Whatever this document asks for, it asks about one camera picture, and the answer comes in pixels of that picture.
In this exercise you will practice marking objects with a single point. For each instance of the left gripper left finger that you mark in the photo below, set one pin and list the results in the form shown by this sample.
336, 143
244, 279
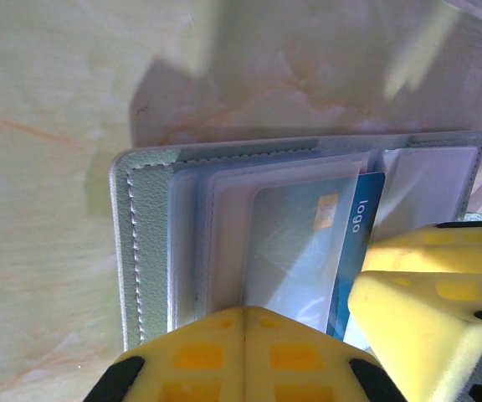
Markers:
199, 360

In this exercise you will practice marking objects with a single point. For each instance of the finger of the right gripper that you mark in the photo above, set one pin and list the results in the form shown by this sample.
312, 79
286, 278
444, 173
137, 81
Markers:
412, 326
433, 251

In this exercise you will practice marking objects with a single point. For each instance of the pale green card holder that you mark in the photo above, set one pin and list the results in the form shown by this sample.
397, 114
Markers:
149, 251

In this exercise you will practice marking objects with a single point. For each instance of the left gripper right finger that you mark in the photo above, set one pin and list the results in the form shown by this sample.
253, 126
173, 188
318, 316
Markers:
295, 360

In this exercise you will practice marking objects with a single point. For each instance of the blue credit card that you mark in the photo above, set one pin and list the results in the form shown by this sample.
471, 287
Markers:
350, 251

